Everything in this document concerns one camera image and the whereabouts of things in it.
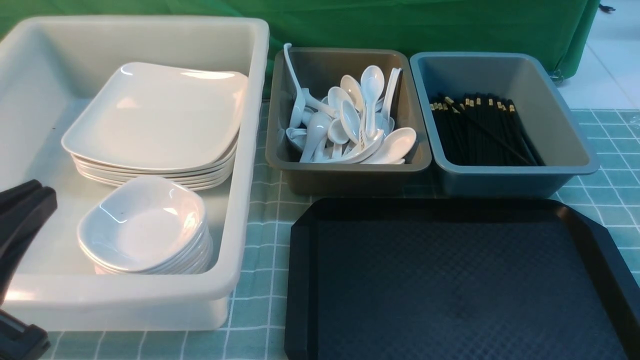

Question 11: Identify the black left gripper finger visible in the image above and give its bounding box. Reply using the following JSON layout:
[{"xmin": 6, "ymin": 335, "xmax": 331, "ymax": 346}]
[
  {"xmin": 0, "ymin": 179, "xmax": 58, "ymax": 303},
  {"xmin": 0, "ymin": 310, "xmax": 51, "ymax": 360}
]

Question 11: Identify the large white rice plate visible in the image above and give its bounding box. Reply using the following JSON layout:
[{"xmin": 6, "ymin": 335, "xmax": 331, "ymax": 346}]
[{"xmin": 61, "ymin": 62, "xmax": 249, "ymax": 172}]

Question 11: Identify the white soup spoon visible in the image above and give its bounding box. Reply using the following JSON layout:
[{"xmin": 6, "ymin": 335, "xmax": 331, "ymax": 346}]
[{"xmin": 360, "ymin": 64, "xmax": 386, "ymax": 141}]

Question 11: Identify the stack of small white bowls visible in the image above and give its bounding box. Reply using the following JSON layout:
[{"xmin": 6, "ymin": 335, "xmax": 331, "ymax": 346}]
[{"xmin": 77, "ymin": 175, "xmax": 214, "ymax": 275}]

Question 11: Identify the large white plastic tub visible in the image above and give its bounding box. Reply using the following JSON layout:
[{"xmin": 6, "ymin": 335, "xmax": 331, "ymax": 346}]
[{"xmin": 0, "ymin": 15, "xmax": 270, "ymax": 332}]

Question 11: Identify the stack of white square plates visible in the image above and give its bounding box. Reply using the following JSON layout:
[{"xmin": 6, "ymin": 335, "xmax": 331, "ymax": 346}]
[{"xmin": 71, "ymin": 135, "xmax": 239, "ymax": 191}]

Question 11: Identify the green checkered tablecloth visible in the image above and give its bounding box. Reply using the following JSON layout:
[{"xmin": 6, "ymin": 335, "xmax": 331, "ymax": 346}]
[{"xmin": 43, "ymin": 103, "xmax": 640, "ymax": 360}]

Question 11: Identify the grey spoon bin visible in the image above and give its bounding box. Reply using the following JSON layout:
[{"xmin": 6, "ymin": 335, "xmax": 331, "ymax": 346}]
[{"xmin": 265, "ymin": 47, "xmax": 432, "ymax": 197}]

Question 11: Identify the pile of white spoons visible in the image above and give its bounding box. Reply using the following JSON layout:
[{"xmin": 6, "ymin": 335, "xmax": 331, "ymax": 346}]
[{"xmin": 283, "ymin": 43, "xmax": 418, "ymax": 166}]

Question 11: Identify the black serving tray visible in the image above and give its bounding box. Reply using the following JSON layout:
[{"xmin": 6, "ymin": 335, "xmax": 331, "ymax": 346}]
[{"xmin": 283, "ymin": 198, "xmax": 640, "ymax": 360}]

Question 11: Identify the pile of black chopsticks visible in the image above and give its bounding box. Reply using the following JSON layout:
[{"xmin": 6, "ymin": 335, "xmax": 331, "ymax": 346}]
[{"xmin": 429, "ymin": 92, "xmax": 545, "ymax": 167}]

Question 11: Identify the blue-grey chopstick bin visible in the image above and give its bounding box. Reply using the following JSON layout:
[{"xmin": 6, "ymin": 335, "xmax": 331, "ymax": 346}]
[{"xmin": 409, "ymin": 52, "xmax": 601, "ymax": 199}]

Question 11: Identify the green backdrop cloth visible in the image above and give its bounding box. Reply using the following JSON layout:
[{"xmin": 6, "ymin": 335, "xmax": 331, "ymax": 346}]
[{"xmin": 1, "ymin": 0, "xmax": 598, "ymax": 99}]

